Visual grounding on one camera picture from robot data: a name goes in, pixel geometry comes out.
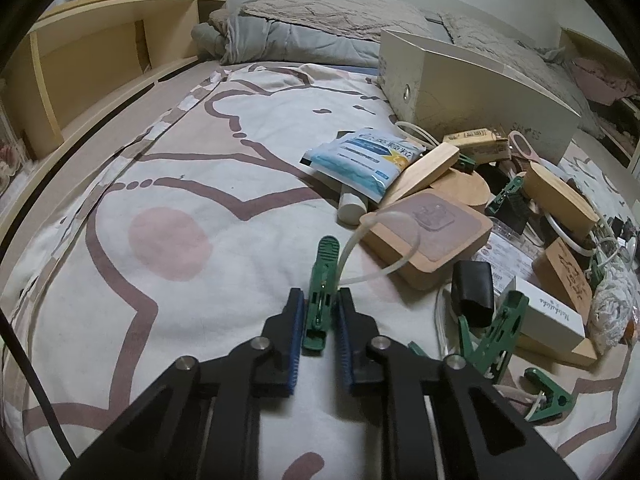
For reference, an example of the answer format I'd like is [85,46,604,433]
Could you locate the large green plastic clip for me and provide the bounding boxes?
[457,290,530,385]

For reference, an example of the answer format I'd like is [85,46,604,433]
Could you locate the black cable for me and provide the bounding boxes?
[0,305,77,461]

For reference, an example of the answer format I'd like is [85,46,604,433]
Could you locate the round wooden disc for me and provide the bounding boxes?
[430,167,493,211]

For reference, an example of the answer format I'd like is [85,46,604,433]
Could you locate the printed blanket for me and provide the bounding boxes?
[0,62,640,480]

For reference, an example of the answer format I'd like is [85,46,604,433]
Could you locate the white cord loop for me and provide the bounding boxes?
[397,121,442,150]

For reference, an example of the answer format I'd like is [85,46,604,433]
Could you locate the beige quilted pillow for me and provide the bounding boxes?
[440,12,606,136]
[239,0,431,41]

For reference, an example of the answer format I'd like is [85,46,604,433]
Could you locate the flat wooden block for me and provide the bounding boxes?
[515,332,598,366]

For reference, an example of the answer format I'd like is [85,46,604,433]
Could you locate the square wooden coaster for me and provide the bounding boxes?
[359,195,495,291]

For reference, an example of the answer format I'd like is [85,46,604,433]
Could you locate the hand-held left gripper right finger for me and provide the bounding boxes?
[336,287,581,480]

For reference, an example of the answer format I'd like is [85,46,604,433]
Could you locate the grey quilt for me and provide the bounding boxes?
[192,12,386,66]

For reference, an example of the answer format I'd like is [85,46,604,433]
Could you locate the plain wooden block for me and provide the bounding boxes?
[381,142,461,209]

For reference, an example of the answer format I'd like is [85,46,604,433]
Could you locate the clear plastic packet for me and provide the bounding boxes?
[487,230,541,281]

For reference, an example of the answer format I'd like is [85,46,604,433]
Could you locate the small wooden shelf unit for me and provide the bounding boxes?
[560,27,640,181]

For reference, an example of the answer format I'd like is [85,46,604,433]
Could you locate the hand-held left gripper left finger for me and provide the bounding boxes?
[60,287,306,480]

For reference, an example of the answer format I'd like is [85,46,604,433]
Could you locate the white ring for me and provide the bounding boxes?
[546,210,598,257]

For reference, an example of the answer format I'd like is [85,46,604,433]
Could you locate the small white box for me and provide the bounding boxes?
[510,276,586,341]

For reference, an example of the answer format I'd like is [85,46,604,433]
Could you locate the white plastic bottle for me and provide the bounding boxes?
[337,185,371,225]

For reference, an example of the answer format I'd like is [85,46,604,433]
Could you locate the oval wooden box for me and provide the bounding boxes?
[522,162,601,238]

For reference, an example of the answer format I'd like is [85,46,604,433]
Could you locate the pink clothes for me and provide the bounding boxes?
[570,55,640,106]

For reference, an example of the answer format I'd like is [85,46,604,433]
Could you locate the blue white medicine sachet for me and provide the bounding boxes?
[305,130,427,201]

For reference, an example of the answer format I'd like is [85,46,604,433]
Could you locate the long wooden shelf unit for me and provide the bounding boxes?
[0,0,228,231]

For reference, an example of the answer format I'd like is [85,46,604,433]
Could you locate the white shoe box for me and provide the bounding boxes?
[377,29,582,165]

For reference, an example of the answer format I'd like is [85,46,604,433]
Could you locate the carved wooden block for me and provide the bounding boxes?
[532,237,593,316]

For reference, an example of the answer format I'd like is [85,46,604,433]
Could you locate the beige carton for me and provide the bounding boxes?
[442,127,511,163]

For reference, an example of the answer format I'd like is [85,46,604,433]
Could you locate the black square cup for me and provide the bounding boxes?
[451,260,496,328]

